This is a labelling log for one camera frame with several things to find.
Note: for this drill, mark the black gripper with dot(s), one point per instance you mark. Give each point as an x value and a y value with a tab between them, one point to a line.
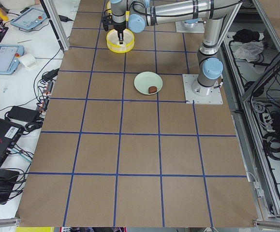
119	26

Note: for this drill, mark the brown steamed bun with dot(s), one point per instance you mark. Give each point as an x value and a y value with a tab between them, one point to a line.
152	89

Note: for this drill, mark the far teach pendant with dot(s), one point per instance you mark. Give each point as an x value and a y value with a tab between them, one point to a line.
29	19

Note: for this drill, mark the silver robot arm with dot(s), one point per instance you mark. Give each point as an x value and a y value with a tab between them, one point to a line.
135	15

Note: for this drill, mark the aluminium frame post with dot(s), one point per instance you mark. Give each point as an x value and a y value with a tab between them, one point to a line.
54	20

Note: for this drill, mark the teach pendant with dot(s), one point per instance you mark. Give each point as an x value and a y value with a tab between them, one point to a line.
29	19
9	58

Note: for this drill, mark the yellow lower steamer layer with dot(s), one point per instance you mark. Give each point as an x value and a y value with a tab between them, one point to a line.
116	46

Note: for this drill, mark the near teach pendant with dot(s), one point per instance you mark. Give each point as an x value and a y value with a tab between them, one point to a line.
9	58

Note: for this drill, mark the light green plate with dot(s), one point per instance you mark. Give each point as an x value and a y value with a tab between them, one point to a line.
146	79

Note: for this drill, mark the black power strip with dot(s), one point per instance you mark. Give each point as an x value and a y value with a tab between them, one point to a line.
45	91

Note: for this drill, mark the black power adapter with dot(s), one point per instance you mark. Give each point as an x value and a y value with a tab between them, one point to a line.
23	114

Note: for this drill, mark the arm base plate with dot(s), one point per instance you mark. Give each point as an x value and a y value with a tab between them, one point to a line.
194	27
197	94

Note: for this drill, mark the white crumpled cloth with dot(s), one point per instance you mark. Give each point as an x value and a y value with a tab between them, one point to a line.
249	51

